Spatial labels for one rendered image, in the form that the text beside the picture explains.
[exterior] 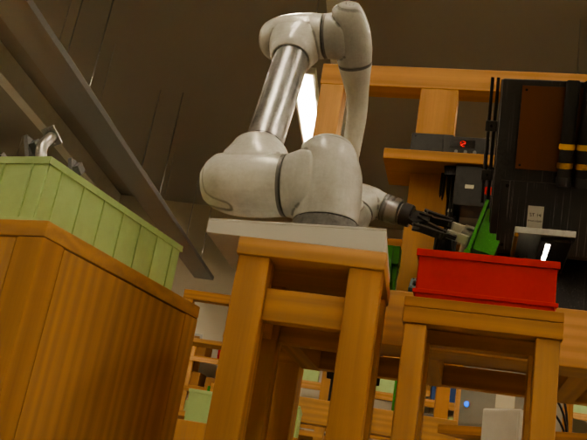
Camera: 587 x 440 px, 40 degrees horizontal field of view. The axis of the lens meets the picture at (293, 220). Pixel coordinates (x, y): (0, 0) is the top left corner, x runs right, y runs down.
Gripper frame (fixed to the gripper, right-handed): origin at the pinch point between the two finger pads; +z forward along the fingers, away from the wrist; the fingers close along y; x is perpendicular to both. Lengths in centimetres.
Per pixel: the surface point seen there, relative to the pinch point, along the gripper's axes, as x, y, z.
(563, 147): -37.2, -1.7, 21.1
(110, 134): 197, 349, -384
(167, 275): 9, -65, -66
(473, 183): -5.2, 28.2, -4.5
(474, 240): -4.0, -9.3, 5.7
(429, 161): -7.9, 29.1, -21.2
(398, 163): -3.1, 29.9, -31.7
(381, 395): 471, 484, -100
